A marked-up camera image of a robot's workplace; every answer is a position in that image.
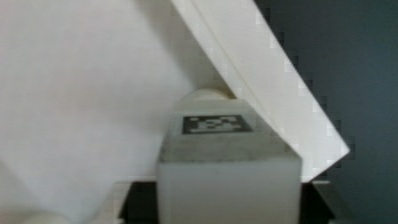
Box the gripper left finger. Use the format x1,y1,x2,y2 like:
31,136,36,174
104,181,159,224

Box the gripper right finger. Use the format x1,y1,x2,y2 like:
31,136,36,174
299,180,356,224

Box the white square tabletop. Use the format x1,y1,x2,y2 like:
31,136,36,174
0,0,349,224

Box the white leg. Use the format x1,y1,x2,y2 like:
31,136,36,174
157,89,303,224

